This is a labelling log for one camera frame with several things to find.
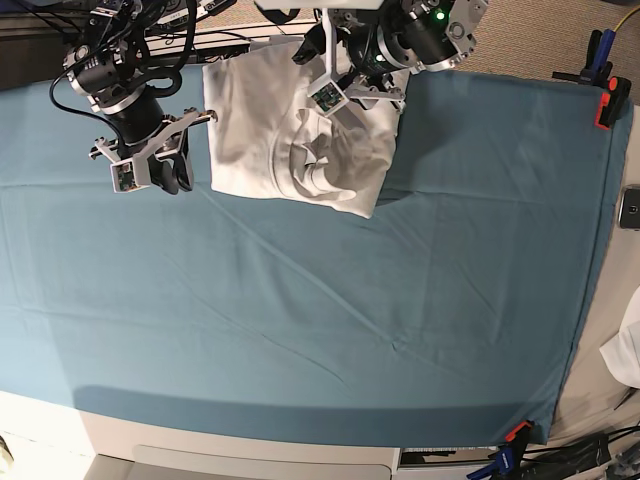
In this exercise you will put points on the orange black clamp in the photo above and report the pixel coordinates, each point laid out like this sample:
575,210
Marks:
612,100
520,431

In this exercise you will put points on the silver device at right edge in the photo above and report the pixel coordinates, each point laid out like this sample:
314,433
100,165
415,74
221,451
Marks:
629,209

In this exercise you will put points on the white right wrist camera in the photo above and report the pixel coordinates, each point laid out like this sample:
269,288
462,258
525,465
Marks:
130,175

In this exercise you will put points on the white cloth at right edge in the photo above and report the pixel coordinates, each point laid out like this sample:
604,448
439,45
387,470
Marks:
621,352

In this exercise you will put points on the orange black clamp bottom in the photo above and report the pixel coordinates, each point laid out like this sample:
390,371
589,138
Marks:
520,431

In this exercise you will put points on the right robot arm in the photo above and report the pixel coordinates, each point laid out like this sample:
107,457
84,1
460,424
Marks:
110,66

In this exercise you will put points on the blue black clamp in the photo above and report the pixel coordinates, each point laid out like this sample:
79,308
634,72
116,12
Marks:
505,463
597,67

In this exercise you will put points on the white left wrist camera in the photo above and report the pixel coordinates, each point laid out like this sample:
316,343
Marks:
327,95

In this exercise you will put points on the blue black clamp top right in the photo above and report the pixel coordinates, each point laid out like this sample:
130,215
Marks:
597,67

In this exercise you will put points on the blue black clamp bottom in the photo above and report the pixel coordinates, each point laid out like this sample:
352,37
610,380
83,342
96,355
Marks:
505,463

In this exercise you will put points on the teal table cloth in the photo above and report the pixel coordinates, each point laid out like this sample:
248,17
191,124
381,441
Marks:
448,317

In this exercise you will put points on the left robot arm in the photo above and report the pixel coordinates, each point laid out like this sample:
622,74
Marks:
436,35

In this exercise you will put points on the white T-shirt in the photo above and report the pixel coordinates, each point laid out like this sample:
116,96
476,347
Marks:
271,141

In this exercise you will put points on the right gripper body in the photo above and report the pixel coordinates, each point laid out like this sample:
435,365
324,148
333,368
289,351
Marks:
143,125

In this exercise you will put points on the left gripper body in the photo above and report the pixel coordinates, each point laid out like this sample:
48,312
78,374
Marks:
362,59

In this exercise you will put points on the orange black clamp top right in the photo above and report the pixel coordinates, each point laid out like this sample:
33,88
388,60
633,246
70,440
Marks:
612,100

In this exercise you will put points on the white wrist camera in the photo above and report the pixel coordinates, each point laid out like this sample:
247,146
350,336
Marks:
327,95
130,175

